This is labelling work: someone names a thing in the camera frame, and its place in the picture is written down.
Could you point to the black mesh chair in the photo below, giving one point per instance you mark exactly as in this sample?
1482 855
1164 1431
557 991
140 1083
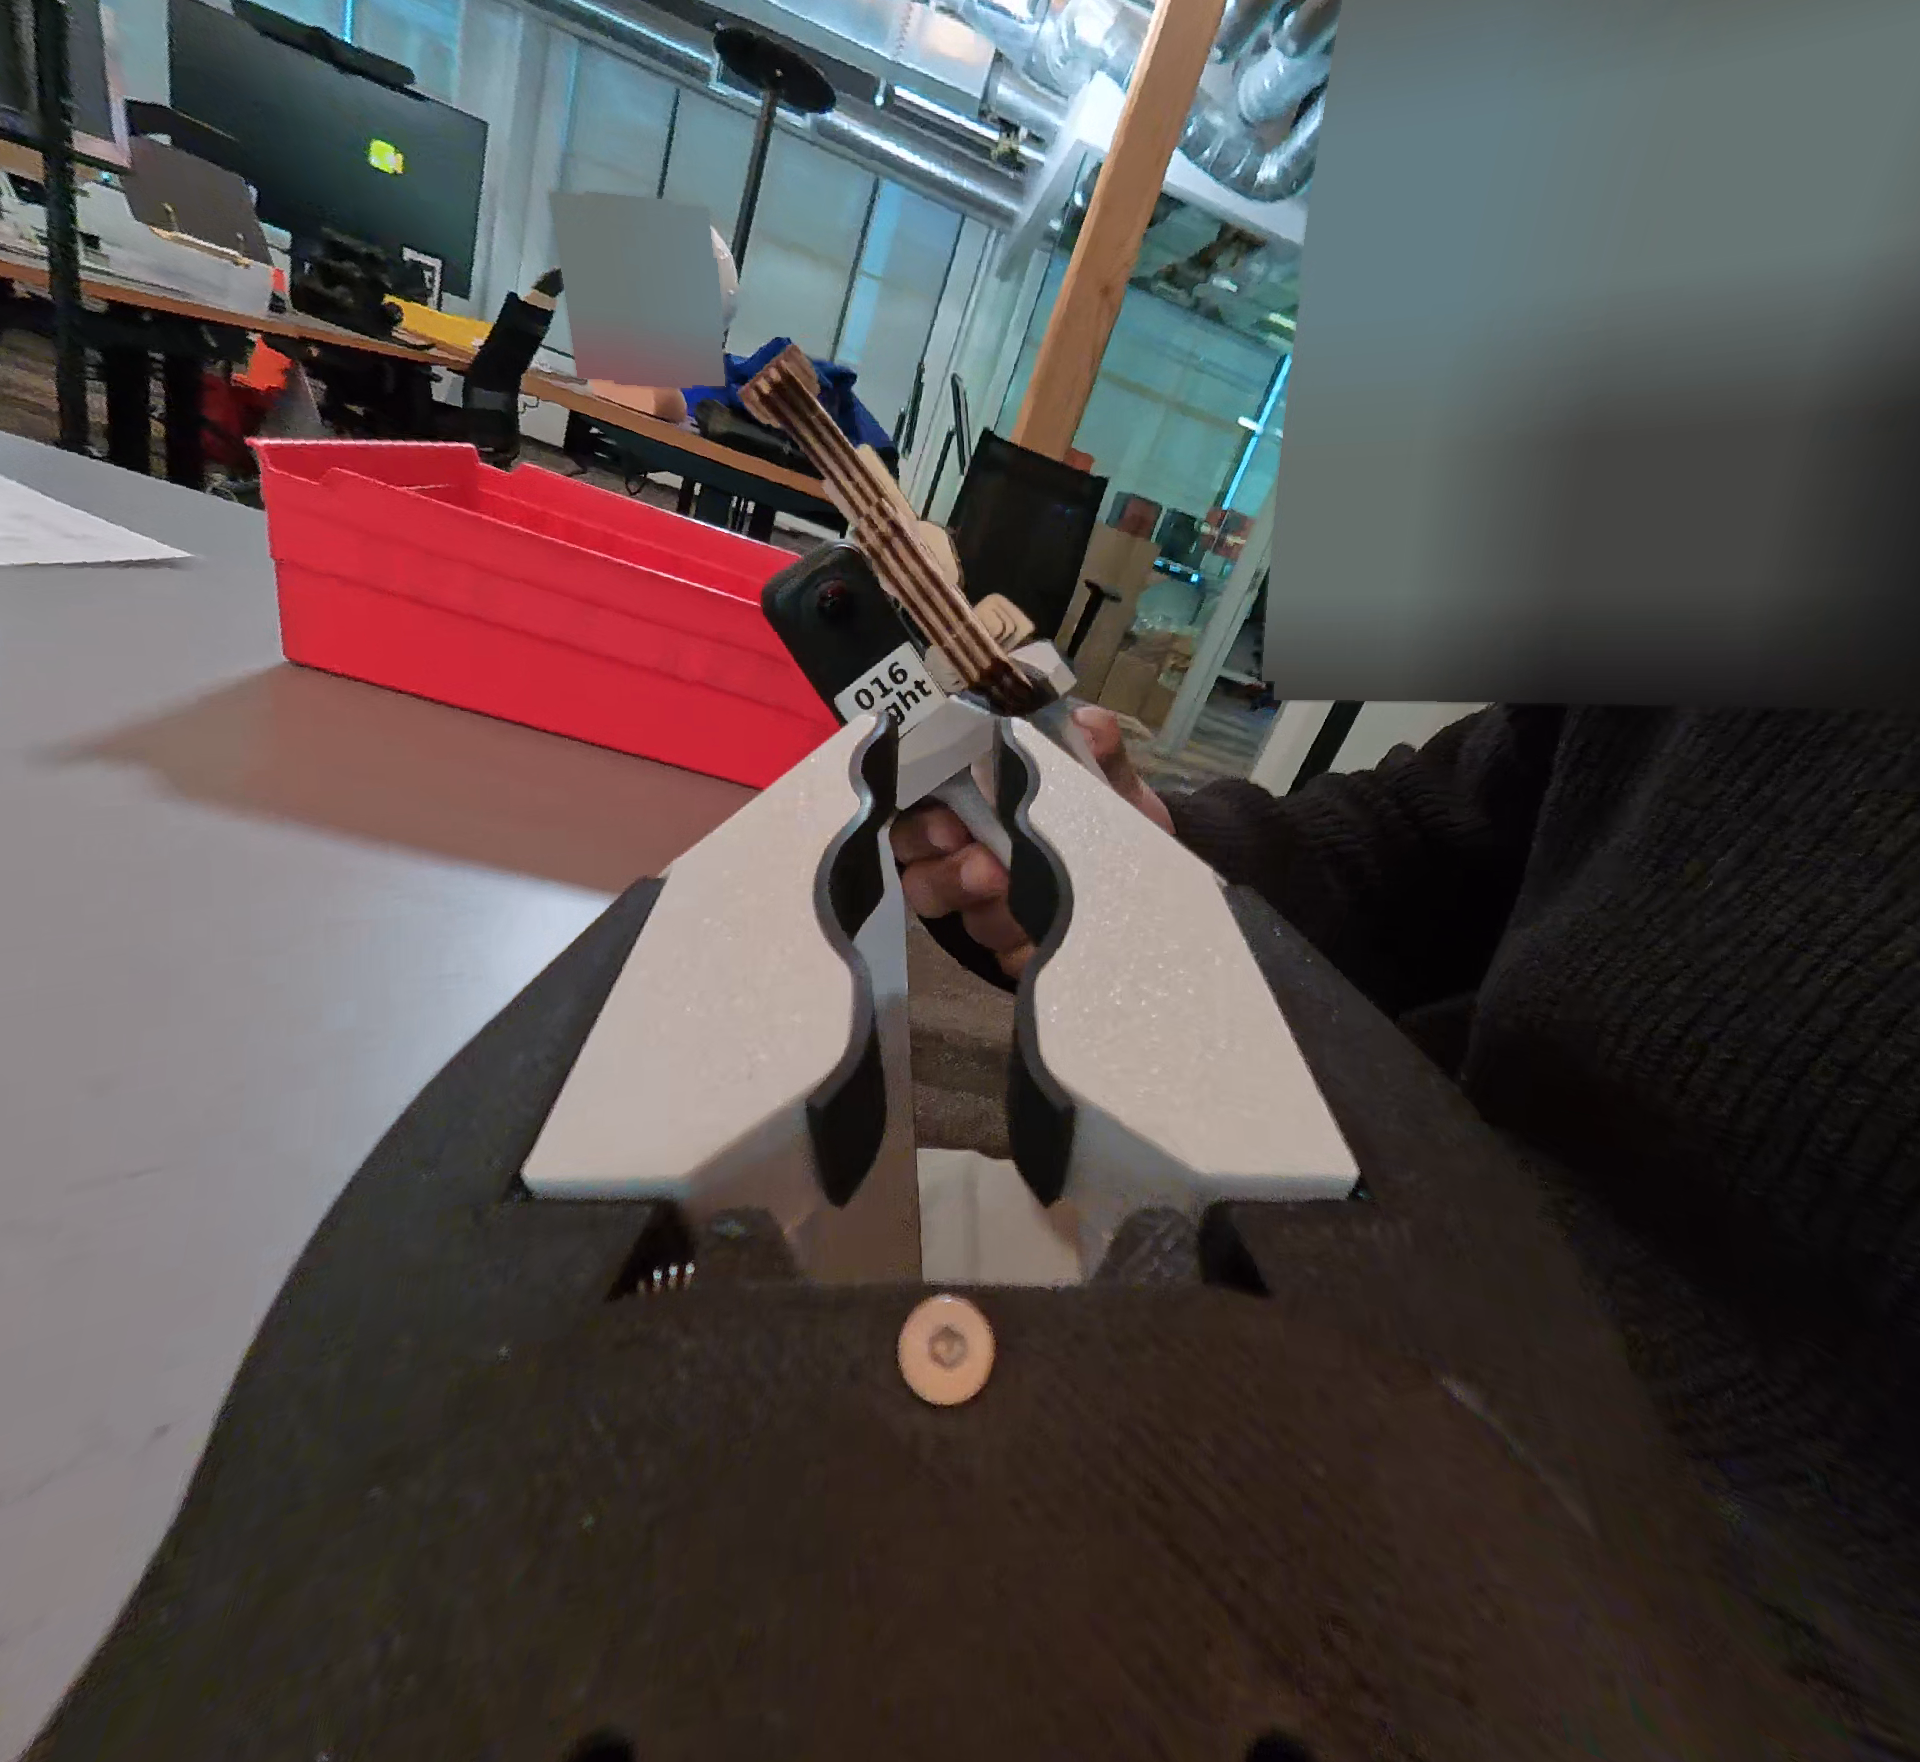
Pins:
1026 533

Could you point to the black metal shelf post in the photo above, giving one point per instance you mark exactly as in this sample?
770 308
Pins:
61 217

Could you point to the wooden puzzle model assembly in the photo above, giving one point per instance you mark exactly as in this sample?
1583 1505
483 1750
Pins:
839 472

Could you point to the person's right hand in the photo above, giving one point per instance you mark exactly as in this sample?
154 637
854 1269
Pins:
961 878

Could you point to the white paper sheet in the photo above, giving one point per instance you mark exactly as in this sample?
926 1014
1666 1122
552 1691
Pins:
61 526

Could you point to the black floor lamp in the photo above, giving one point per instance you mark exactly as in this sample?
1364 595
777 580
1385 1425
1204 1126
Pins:
772 83

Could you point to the wooden support post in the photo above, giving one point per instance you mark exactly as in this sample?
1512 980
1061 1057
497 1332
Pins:
1139 173

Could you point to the large black monitor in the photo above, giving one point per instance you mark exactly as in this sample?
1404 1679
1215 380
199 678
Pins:
300 127

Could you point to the brown cardboard box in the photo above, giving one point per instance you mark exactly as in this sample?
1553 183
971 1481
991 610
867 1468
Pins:
1125 637

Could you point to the silver ventilation duct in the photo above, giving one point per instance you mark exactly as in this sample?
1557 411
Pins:
1245 97

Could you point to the long wooden work table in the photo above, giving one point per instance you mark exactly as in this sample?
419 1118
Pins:
599 406

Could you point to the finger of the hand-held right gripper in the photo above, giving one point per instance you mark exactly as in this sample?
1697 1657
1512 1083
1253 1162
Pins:
1049 683
944 757

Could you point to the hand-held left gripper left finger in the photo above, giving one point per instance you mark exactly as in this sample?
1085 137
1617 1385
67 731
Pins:
705 1026

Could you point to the red plastic bin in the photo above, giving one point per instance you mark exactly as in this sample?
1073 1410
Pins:
494 607

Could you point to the grey desk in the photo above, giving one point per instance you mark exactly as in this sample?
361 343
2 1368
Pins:
224 969

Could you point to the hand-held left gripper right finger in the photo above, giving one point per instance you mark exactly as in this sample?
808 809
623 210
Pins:
1201 1026

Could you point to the person's right forearm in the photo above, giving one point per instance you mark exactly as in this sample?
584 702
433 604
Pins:
1349 862

